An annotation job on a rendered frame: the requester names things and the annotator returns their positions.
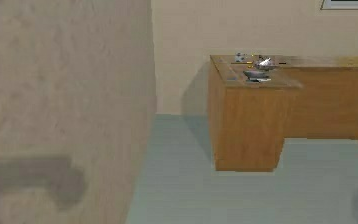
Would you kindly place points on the white framed window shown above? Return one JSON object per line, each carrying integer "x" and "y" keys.
{"x": 348, "y": 4}

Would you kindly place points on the brown wooden desk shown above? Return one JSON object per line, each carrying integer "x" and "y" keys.
{"x": 253, "y": 126}

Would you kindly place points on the yellow pencil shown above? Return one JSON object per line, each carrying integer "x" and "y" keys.
{"x": 242, "y": 62}

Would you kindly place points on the grey bowl with white item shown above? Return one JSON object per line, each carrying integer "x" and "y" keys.
{"x": 265, "y": 64}

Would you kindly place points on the small grey white object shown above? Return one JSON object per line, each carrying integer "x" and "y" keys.
{"x": 240, "y": 57}

